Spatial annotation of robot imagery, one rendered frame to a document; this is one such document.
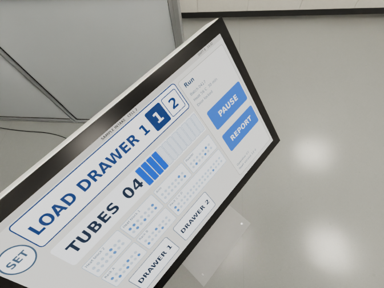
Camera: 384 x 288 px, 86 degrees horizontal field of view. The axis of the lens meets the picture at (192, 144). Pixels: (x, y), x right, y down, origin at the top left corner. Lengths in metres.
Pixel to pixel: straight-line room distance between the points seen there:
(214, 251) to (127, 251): 1.03
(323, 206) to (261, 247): 0.49
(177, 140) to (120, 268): 0.23
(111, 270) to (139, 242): 0.06
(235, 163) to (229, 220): 0.98
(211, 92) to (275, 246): 1.22
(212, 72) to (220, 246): 1.15
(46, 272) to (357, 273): 1.53
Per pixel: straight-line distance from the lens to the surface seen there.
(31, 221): 0.35
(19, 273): 0.39
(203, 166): 0.40
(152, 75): 0.34
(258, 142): 0.49
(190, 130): 0.37
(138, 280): 0.45
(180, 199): 0.40
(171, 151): 0.36
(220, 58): 0.41
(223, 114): 0.41
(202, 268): 1.40
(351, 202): 1.71
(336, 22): 2.80
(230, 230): 1.41
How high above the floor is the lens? 1.43
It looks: 64 degrees down
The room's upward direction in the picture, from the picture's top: 10 degrees counter-clockwise
